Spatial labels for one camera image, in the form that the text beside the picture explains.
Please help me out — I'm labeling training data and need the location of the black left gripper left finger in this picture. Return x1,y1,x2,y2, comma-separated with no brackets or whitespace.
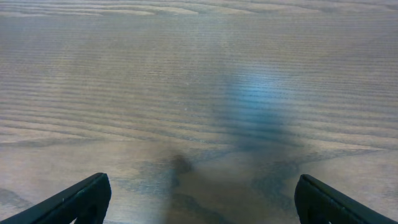
1,172,111,224

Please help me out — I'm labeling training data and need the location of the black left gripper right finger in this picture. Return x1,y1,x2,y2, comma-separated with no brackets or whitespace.
294,174,397,224

